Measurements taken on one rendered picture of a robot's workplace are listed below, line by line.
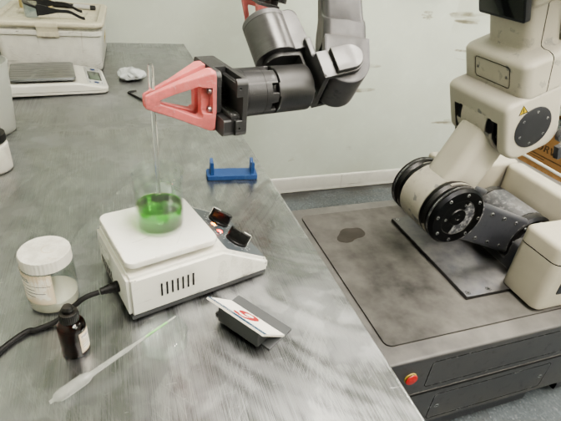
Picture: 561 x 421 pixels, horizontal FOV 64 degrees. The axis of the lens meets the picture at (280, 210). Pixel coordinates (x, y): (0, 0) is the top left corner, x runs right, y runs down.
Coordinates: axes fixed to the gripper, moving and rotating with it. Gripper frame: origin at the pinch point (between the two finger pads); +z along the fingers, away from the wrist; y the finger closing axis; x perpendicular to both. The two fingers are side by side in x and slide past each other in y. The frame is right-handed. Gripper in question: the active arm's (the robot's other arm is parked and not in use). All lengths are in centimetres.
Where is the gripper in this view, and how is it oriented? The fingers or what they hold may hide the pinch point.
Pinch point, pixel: (151, 100)
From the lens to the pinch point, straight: 52.3
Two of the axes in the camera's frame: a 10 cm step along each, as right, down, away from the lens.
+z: -8.6, 2.0, -4.6
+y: 5.0, 5.0, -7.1
